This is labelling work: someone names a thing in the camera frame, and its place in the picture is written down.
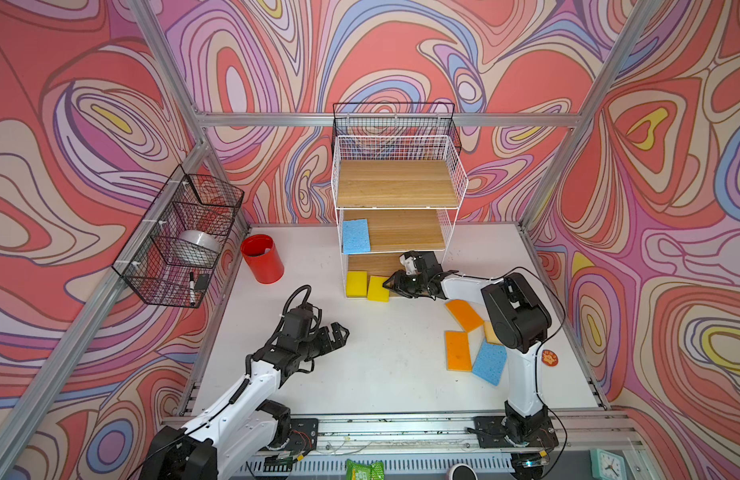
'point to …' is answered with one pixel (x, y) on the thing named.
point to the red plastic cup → (259, 251)
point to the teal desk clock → (607, 465)
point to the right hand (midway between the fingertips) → (388, 290)
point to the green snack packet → (358, 471)
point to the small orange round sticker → (549, 357)
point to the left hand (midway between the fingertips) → (341, 335)
